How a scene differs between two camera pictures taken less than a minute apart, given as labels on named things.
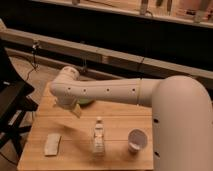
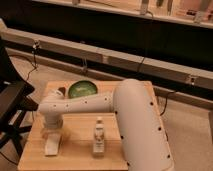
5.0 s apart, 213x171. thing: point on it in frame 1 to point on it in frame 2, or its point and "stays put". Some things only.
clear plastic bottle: x=99 y=139 stays put
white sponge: x=52 y=144 stays put
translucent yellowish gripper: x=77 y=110 to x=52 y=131
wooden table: x=75 y=151 stays put
